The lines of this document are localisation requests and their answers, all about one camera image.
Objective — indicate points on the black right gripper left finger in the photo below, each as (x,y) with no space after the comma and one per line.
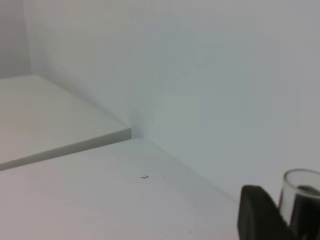
(259,218)

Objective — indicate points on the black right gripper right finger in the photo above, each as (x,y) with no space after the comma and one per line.
(305,218)

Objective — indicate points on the clear glass test tube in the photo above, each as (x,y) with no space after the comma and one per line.
(291,180)

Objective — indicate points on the white raised platform board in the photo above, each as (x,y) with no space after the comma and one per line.
(41,121)

